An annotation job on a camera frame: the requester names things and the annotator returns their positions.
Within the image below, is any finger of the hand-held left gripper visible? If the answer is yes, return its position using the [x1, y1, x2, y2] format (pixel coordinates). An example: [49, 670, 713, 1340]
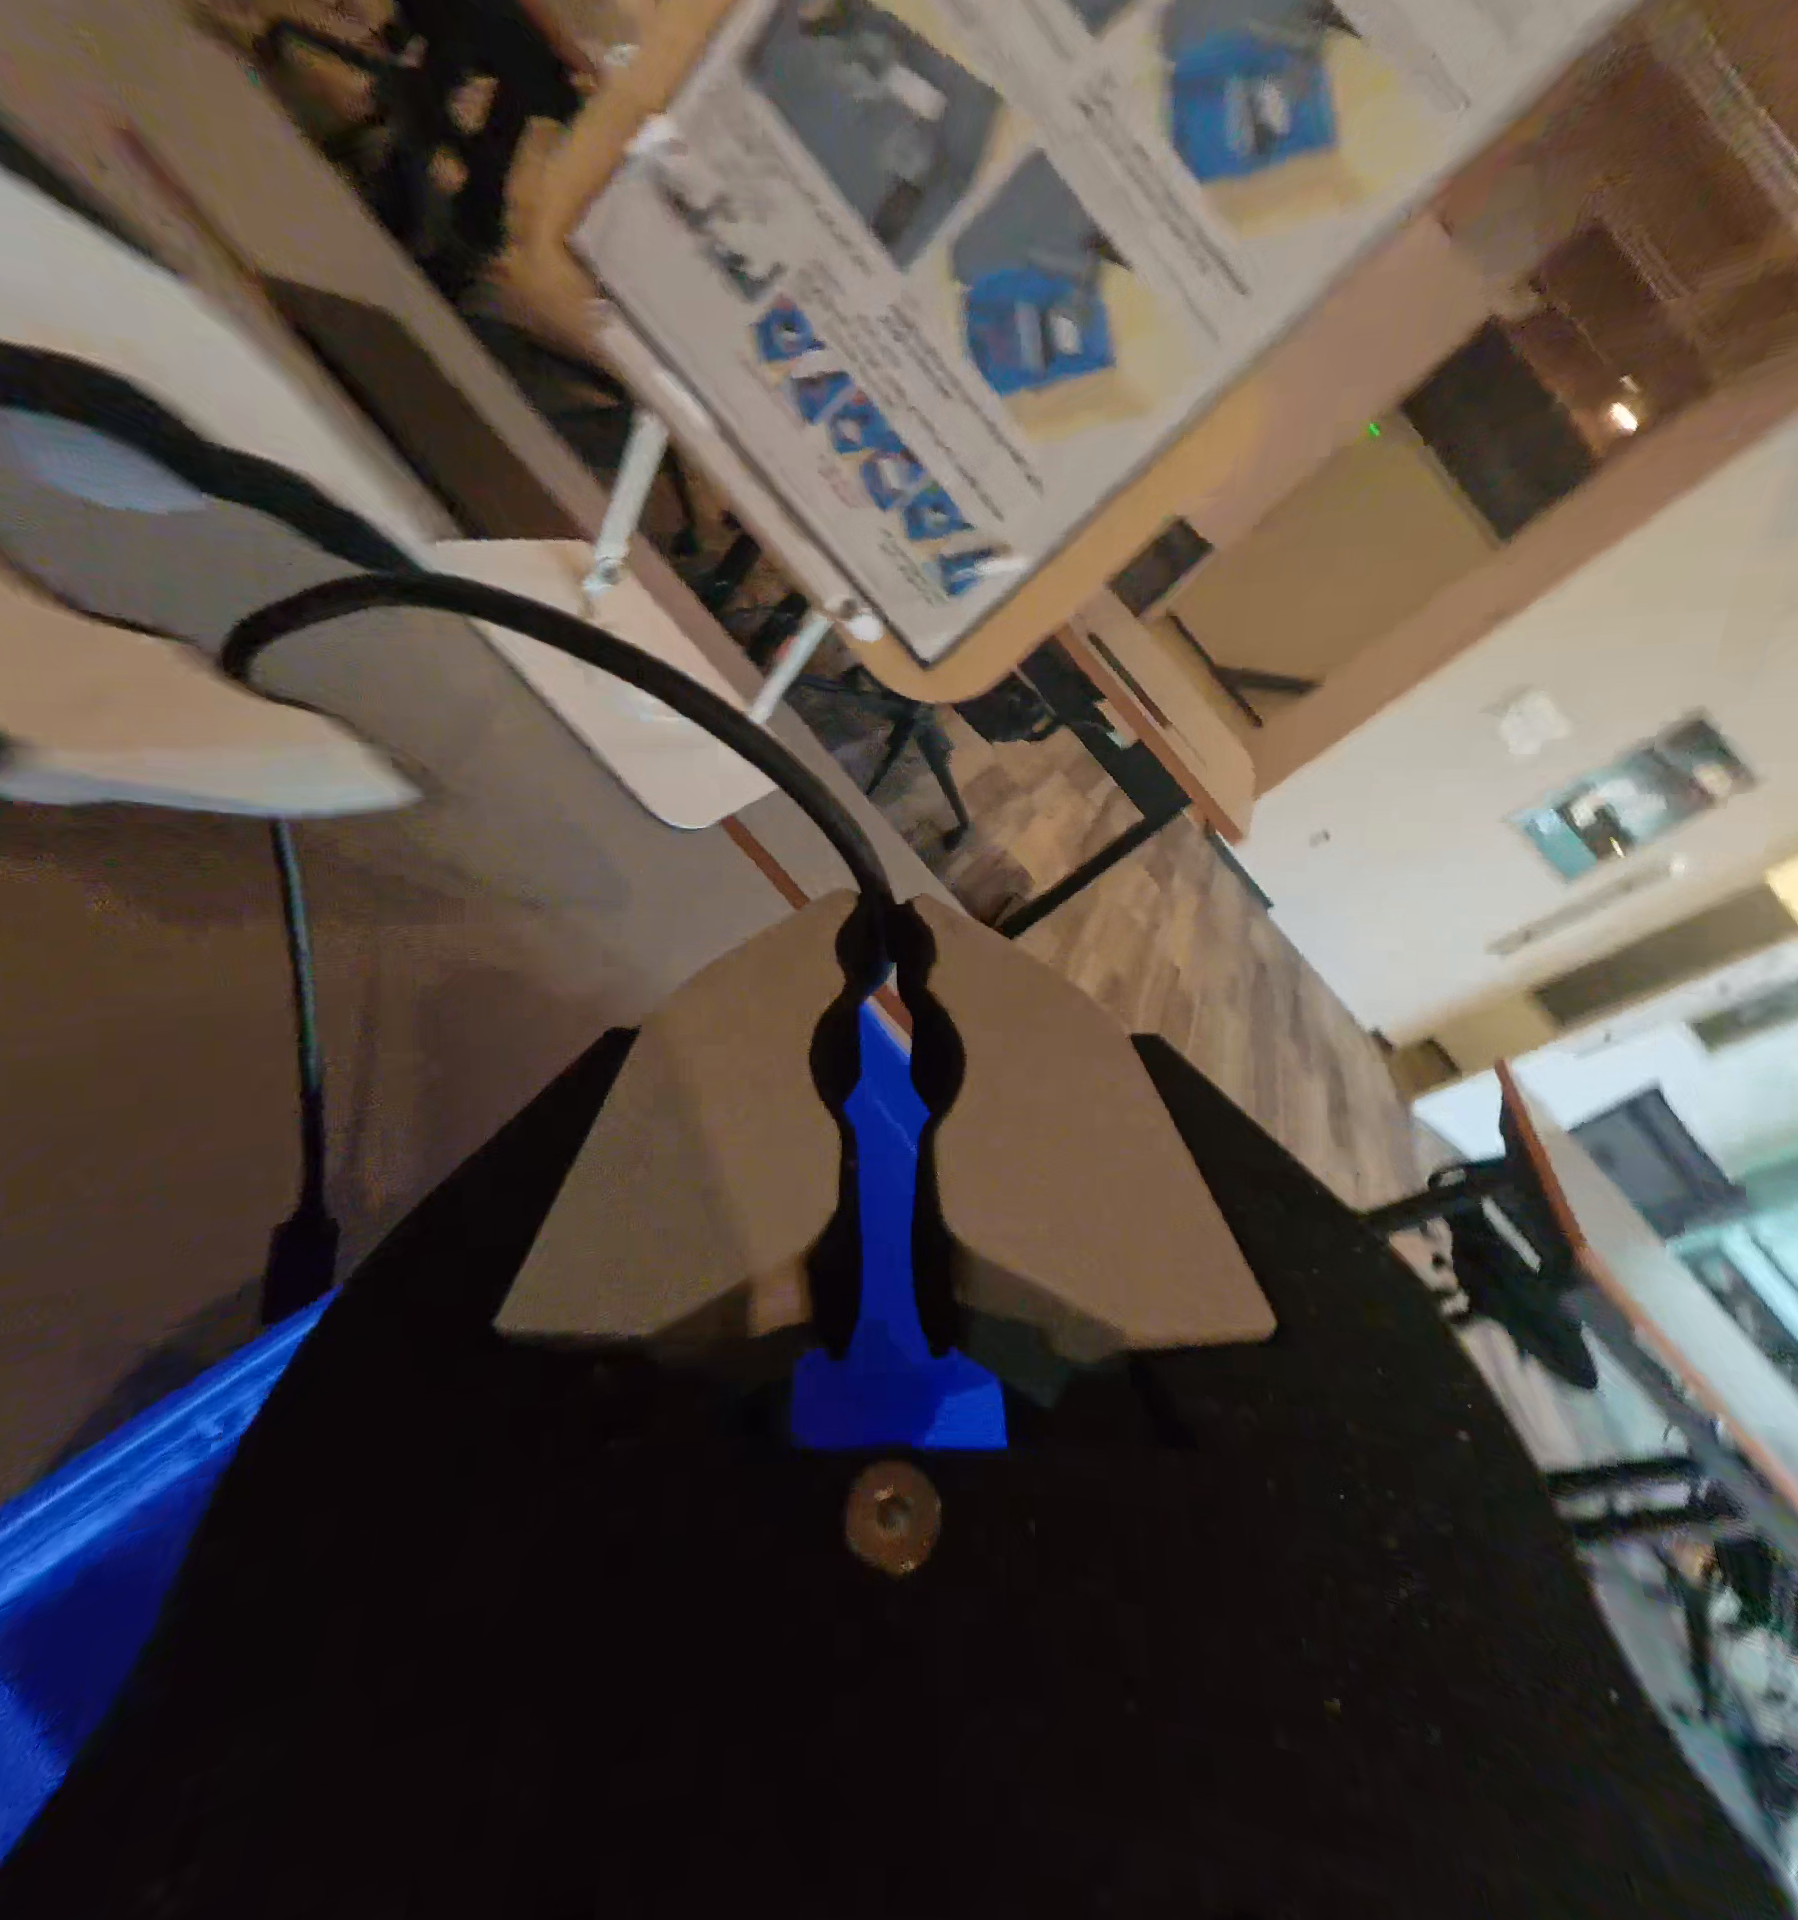
[0, 510, 424, 823]
[0, 128, 442, 586]

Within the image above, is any blue plastic bin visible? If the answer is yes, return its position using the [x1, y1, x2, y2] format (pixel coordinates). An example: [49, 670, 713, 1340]
[0, 997, 1012, 1910]

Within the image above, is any thin black usb cable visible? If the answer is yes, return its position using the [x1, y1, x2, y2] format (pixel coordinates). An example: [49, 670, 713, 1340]
[219, 574, 904, 977]

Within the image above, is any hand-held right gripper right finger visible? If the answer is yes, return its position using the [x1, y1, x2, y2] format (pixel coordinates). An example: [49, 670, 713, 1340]
[898, 897, 1278, 1363]

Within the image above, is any instruction poster on white stand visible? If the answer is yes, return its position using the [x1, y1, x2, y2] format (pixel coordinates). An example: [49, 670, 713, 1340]
[528, 0, 1456, 710]

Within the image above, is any black table cable cover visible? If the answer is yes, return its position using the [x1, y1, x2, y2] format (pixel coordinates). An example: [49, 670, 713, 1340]
[257, 275, 541, 544]

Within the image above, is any framed wall picture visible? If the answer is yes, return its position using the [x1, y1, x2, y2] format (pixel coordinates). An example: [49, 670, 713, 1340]
[1511, 715, 1758, 883]

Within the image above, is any usb hub attached cable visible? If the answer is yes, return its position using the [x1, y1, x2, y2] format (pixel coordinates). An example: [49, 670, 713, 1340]
[257, 821, 345, 1328]

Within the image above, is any black office chair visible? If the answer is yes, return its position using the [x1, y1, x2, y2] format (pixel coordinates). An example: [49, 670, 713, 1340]
[262, 0, 592, 293]

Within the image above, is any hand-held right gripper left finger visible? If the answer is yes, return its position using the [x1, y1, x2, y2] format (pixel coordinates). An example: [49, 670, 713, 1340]
[495, 892, 884, 1353]

